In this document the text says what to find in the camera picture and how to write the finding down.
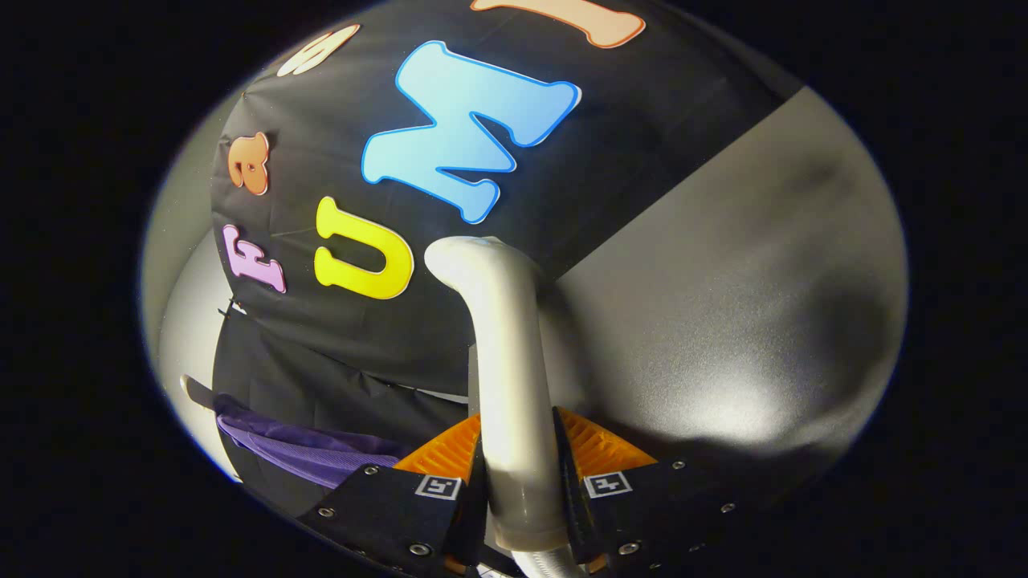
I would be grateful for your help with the white garment steamer head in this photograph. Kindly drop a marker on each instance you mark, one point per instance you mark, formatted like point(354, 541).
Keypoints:
point(514, 385)

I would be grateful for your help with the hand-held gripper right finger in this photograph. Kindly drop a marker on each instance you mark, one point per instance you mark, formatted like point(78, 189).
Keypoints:
point(578, 522)

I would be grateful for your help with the purple jacket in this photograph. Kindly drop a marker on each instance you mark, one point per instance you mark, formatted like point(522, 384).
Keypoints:
point(321, 461)

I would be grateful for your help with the grey cabinet with dark top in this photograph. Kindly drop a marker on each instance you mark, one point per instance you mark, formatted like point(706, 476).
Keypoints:
point(723, 305)

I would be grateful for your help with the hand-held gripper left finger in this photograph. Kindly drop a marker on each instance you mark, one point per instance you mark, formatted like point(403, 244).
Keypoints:
point(385, 506)

